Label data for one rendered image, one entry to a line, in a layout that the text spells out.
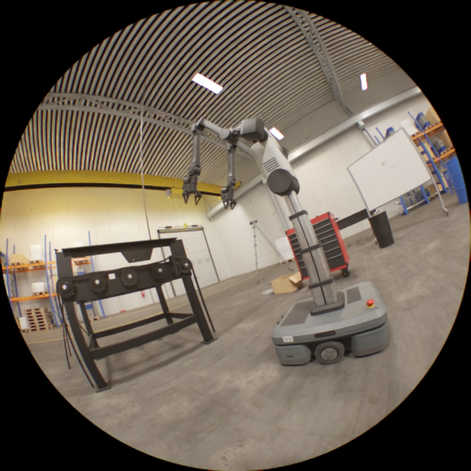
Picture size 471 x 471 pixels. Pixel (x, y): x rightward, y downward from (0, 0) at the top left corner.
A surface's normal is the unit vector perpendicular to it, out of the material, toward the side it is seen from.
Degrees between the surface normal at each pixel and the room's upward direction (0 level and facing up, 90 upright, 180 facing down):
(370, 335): 90
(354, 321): 45
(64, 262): 90
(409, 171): 90
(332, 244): 90
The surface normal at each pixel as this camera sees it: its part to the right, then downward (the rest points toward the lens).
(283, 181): -0.57, 0.04
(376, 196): -0.88, 0.22
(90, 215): 0.69, -0.36
